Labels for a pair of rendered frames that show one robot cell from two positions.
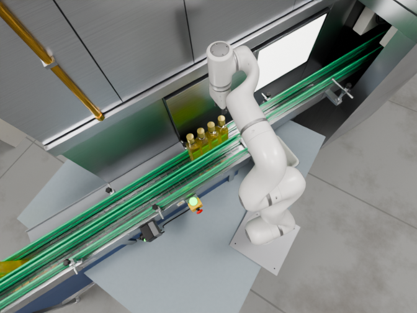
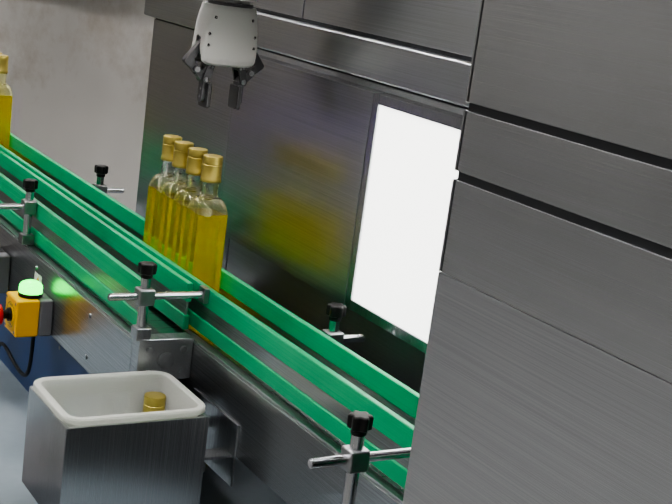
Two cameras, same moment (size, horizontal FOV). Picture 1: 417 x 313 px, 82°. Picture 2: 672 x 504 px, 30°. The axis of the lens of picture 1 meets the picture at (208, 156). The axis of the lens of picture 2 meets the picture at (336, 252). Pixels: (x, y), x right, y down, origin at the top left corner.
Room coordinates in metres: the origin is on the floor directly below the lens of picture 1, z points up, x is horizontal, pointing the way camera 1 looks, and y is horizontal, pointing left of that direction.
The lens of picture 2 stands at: (0.48, -2.17, 1.69)
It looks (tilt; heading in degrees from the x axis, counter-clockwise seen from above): 13 degrees down; 81
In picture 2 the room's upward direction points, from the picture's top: 8 degrees clockwise
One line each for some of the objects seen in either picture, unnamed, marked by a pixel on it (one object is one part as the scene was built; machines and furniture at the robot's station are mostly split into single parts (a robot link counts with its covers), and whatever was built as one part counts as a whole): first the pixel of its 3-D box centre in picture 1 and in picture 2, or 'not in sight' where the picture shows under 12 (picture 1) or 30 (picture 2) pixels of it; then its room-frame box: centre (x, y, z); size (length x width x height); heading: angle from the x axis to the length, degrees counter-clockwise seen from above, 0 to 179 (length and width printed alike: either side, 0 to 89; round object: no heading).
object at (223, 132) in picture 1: (221, 135); (202, 256); (0.58, -0.09, 1.16); 0.06 x 0.06 x 0.21; 24
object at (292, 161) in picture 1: (275, 158); (116, 420); (0.47, -0.39, 0.97); 0.22 x 0.17 x 0.09; 23
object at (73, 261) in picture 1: (76, 266); not in sight; (0.05, 0.71, 1.11); 0.07 x 0.04 x 0.13; 23
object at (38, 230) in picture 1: (113, 192); not in sight; (0.41, 0.57, 1.01); 0.95 x 0.09 x 0.11; 113
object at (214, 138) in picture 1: (212, 140); (187, 247); (0.56, -0.04, 1.16); 0.06 x 0.06 x 0.21; 24
